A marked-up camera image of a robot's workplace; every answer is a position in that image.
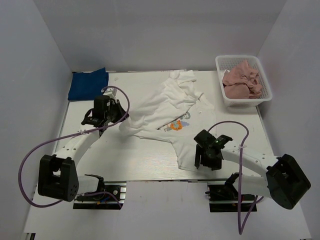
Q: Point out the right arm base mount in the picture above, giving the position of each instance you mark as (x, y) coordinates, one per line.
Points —
(222, 200)

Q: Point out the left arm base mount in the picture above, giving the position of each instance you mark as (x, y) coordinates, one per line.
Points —
(112, 198)

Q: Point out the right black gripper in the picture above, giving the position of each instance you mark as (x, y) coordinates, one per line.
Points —
(216, 164)

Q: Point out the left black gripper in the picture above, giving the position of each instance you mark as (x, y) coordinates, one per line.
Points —
(117, 104)

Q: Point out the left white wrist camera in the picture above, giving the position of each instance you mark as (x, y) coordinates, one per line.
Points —
(109, 91)

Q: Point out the white printed t-shirt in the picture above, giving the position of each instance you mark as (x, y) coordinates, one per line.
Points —
(175, 112)

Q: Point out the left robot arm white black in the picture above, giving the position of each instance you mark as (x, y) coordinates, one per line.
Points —
(58, 177)

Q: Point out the white plastic mesh basket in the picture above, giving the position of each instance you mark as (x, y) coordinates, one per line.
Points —
(226, 63)

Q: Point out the folded blue t-shirt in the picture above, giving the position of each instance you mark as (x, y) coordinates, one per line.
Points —
(85, 86)

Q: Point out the pink t-shirt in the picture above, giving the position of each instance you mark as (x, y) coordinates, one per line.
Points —
(242, 82)

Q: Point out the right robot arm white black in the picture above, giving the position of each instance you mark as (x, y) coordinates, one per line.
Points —
(277, 178)

